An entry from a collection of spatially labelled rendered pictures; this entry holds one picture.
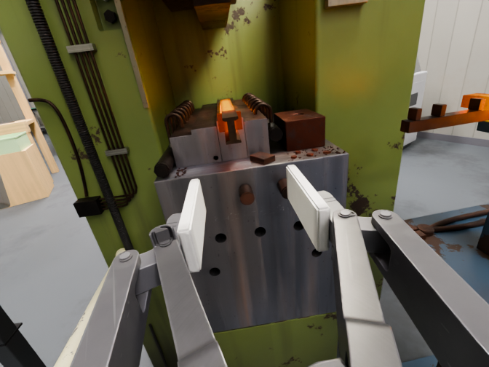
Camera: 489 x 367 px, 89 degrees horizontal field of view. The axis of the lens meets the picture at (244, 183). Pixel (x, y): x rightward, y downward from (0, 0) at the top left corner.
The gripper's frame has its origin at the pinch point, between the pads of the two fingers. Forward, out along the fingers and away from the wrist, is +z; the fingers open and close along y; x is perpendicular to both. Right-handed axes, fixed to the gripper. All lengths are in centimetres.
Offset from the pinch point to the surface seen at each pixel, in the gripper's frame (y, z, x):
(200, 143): -6.5, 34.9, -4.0
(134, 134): -24, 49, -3
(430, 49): 247, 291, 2
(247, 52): 10, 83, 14
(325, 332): 18, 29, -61
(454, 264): 36.4, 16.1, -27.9
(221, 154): -2.6, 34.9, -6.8
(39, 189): -226, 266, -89
